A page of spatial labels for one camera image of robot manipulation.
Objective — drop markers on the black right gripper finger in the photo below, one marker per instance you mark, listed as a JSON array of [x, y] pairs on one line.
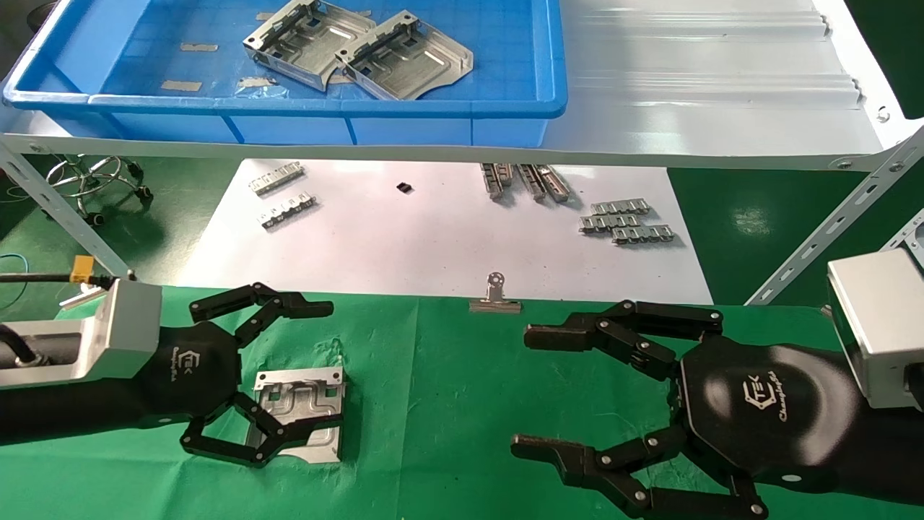
[[548, 451], [563, 334]]

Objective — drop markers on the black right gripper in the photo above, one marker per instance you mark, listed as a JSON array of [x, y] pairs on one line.
[[765, 412]]

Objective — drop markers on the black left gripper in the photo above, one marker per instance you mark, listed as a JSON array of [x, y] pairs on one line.
[[191, 372]]

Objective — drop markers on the stamped sheet metal bracket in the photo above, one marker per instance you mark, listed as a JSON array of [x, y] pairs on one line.
[[310, 36], [303, 393], [411, 61]]

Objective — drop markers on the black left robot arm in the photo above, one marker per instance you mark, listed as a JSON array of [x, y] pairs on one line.
[[65, 412]]

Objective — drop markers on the grey metal link strip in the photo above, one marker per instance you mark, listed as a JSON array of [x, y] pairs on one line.
[[642, 235], [621, 208], [610, 224]]

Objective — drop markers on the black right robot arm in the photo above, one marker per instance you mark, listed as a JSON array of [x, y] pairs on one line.
[[895, 451]]

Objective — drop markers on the silver bulldog clip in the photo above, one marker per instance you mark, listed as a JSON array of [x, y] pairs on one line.
[[83, 295], [495, 305]]

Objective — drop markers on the green cloth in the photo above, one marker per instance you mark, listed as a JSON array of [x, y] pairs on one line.
[[433, 404]]

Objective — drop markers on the white sheet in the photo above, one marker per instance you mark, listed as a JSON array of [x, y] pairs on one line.
[[433, 238]]

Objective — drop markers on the small notched metal strip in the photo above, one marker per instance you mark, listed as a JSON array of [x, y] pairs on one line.
[[276, 178], [287, 210]]

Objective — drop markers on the perforated white angle strut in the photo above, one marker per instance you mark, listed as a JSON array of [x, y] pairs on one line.
[[837, 220], [65, 209], [906, 235]]

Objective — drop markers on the blue plastic bin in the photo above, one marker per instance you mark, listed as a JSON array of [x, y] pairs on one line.
[[433, 108]]

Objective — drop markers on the chrome stool base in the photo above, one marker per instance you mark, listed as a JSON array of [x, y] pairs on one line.
[[94, 177]]

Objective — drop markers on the white metal shelf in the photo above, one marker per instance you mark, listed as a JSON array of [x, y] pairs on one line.
[[722, 108]]

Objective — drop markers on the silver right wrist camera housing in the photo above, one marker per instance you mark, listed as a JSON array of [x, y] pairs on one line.
[[884, 325]]

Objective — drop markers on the top metal rail pile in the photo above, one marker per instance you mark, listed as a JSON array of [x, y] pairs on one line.
[[556, 184]]

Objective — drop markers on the short metal rail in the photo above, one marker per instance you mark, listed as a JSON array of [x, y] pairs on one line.
[[507, 173], [491, 182], [533, 183]]

